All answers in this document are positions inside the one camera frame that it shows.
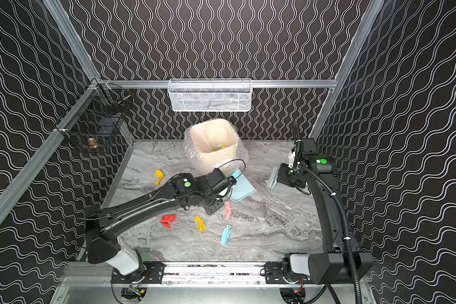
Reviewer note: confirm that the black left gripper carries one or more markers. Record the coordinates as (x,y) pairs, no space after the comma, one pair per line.
(228,182)

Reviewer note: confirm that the black wire side basket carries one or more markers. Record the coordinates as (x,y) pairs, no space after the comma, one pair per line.
(100,117)

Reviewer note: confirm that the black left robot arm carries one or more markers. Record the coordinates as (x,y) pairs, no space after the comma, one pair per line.
(104,226)

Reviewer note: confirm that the pale green hand brush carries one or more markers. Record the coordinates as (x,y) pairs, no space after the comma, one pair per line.
(273,178)

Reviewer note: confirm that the pale green dustpan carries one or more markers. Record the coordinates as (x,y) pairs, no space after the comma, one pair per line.
(243,187)

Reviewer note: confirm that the brass object in basket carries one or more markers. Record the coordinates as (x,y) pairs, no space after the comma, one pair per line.
(92,142)

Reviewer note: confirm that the white wire wall basket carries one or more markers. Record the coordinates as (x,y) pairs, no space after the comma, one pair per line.
(207,95)

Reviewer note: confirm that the cream plastic waste bin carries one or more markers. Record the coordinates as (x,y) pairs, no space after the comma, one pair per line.
(214,146)

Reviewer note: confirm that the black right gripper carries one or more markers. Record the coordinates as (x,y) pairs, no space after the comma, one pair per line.
(280,176)

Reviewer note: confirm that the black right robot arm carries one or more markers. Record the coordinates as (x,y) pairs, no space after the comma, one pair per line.
(342,260)

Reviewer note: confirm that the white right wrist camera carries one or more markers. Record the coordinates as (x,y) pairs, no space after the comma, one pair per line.
(293,158)

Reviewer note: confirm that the pink paper scrap centre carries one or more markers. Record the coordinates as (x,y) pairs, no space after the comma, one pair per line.
(228,210)

